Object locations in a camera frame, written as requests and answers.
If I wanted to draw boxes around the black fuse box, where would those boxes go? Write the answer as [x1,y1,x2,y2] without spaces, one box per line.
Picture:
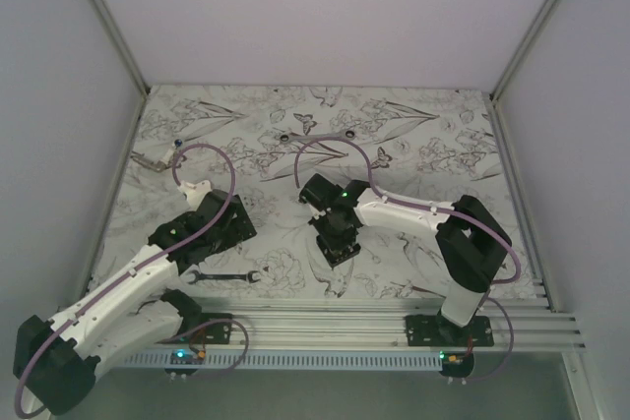
[316,236,361,268]

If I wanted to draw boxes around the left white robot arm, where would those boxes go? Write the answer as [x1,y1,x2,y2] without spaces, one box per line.
[13,186,256,419]

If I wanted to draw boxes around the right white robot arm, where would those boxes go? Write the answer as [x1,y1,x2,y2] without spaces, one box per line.
[298,174,512,346]

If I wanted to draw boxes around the black open-end wrench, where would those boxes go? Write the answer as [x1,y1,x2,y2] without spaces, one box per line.
[190,270,261,284]

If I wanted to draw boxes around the silver ratchet wrench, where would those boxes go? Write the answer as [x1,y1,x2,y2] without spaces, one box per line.
[279,129,356,144]

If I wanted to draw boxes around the floral patterned table mat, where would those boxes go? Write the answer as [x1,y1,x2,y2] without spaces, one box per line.
[90,86,536,299]

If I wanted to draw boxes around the silver metal clamp tool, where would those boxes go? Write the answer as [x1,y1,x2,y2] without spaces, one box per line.
[130,151,169,173]

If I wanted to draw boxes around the left controller board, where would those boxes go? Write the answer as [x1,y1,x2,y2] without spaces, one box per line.
[164,349,205,381]

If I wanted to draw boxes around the controller board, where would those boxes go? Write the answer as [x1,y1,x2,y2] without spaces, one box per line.
[440,352,474,383]
[164,349,205,381]

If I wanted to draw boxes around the right controller board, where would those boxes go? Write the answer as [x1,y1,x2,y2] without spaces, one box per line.
[440,352,474,383]

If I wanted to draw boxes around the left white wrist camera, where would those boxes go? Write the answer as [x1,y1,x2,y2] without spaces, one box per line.
[178,180,213,210]

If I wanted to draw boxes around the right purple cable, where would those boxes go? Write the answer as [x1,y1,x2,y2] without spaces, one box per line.
[293,138,523,385]

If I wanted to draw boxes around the purple cable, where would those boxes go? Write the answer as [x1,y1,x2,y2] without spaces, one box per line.
[13,143,250,416]
[293,138,523,385]

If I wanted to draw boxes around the aluminium rail frame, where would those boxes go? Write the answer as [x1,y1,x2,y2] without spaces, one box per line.
[46,296,587,355]

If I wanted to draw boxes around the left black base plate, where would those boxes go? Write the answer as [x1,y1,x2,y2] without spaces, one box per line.
[162,313,233,345]

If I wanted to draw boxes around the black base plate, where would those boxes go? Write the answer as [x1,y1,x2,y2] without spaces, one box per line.
[162,313,233,345]
[404,315,494,348]

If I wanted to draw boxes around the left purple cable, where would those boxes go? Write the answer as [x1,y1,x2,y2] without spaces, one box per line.
[13,143,250,416]

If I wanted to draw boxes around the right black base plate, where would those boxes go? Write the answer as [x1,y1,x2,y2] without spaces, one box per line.
[404,315,494,348]

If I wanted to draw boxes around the white slotted cable duct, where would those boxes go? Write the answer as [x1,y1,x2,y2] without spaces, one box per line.
[120,349,441,372]

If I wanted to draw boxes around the left aluminium corner post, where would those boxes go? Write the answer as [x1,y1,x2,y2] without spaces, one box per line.
[88,0,151,96]

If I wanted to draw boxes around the aluminium corner post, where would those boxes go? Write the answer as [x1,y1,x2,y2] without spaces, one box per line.
[489,0,561,101]
[88,0,151,96]

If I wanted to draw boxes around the right aluminium corner post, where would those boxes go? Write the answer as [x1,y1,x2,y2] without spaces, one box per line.
[489,0,561,101]

